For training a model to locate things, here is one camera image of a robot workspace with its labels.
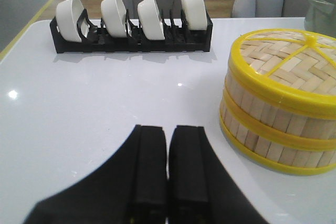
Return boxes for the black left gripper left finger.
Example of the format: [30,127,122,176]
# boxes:
[25,125,167,223]

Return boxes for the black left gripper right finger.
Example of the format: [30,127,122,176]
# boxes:
[169,125,266,223]

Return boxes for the woven bamboo steamer lid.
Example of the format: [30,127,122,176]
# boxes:
[227,28,335,120]

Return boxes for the bamboo steamer tray with cloth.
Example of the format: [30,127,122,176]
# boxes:
[220,72,335,151]

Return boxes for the bamboo steamer tray yellow rims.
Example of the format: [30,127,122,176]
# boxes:
[219,100,335,175]

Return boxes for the black bowl rack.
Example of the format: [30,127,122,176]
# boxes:
[50,10,213,54]

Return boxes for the white bowl rightmost in rack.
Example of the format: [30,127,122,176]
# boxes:
[181,0,207,30]

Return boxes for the white bowl in rack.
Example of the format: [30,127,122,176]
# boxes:
[181,0,207,30]
[56,0,84,42]

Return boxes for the white bowl leftmost in rack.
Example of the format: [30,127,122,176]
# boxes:
[56,0,84,42]

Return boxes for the grey-green electric cooking pot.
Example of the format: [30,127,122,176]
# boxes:
[304,0,335,37]

